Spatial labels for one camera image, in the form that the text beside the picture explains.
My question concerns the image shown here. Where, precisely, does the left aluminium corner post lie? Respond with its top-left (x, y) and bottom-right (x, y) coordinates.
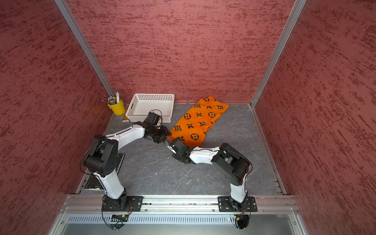
top-left (54, 0), bottom-right (115, 96)

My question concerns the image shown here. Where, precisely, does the black hardcover book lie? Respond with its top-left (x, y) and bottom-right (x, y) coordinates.
top-left (83, 153), bottom-right (125, 191)

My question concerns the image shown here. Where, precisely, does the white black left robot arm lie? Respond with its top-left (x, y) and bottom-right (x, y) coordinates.
top-left (82, 122), bottom-right (171, 211)

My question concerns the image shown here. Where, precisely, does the right aluminium corner post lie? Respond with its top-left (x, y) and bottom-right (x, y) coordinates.
top-left (250, 0), bottom-right (306, 110)

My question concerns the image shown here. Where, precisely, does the aluminium corner post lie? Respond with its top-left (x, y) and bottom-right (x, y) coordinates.
top-left (250, 0), bottom-right (306, 110)
top-left (54, 0), bottom-right (115, 96)

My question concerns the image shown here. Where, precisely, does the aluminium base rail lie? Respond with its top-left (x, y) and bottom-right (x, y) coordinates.
top-left (60, 194), bottom-right (300, 214)

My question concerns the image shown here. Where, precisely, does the yellow metal pencil bucket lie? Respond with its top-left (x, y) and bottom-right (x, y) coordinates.
top-left (107, 100), bottom-right (125, 116)

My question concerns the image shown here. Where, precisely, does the orange white card box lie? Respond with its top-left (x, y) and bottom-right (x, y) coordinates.
top-left (122, 115), bottom-right (129, 122)

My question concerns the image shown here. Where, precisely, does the white perforated plastic basket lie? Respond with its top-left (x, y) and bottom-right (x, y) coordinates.
top-left (125, 94), bottom-right (175, 123)

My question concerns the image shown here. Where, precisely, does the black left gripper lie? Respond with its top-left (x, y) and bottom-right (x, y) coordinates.
top-left (148, 125), bottom-right (172, 143)

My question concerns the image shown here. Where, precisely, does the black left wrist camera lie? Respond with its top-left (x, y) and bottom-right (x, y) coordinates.
top-left (144, 110), bottom-right (163, 126)

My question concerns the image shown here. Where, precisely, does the orange black patterned pillowcase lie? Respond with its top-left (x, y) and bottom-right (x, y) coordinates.
top-left (167, 97), bottom-right (230, 147)

